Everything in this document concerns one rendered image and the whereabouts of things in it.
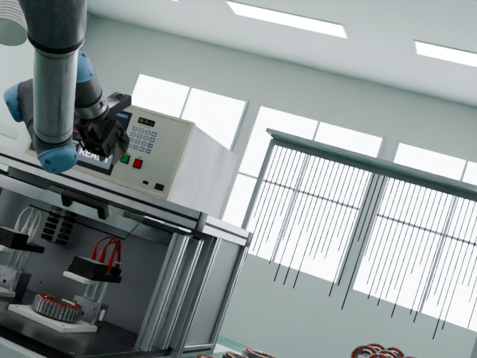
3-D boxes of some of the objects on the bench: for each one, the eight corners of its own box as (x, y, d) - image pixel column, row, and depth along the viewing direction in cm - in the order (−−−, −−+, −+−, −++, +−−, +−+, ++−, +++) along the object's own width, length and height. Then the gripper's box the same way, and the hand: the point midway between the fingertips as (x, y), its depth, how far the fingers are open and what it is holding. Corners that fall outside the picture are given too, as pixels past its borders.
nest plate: (62, 332, 152) (64, 327, 152) (7, 309, 157) (9, 304, 157) (96, 332, 166) (98, 327, 166) (45, 310, 171) (46, 305, 171)
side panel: (176, 359, 178) (218, 237, 181) (166, 354, 179) (207, 234, 182) (213, 353, 204) (248, 247, 207) (204, 349, 205) (239, 244, 208)
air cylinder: (92, 326, 171) (99, 304, 171) (67, 315, 174) (74, 293, 174) (102, 325, 176) (109, 304, 176) (77, 315, 178) (84, 294, 179)
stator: (57, 322, 154) (62, 306, 154) (20, 305, 159) (26, 290, 159) (88, 324, 164) (94, 310, 164) (53, 309, 169) (58, 294, 169)
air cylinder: (13, 293, 179) (20, 272, 180) (-10, 283, 182) (-2, 263, 182) (25, 293, 184) (32, 273, 184) (2, 284, 187) (9, 264, 187)
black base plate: (71, 369, 134) (75, 356, 134) (-168, 261, 155) (-163, 251, 155) (167, 356, 178) (170, 347, 178) (-29, 274, 199) (-26, 266, 200)
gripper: (63, 119, 157) (92, 174, 175) (97, 129, 154) (123, 184, 172) (83, 91, 161) (109, 148, 179) (116, 101, 158) (140, 157, 176)
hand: (121, 153), depth 175 cm, fingers closed
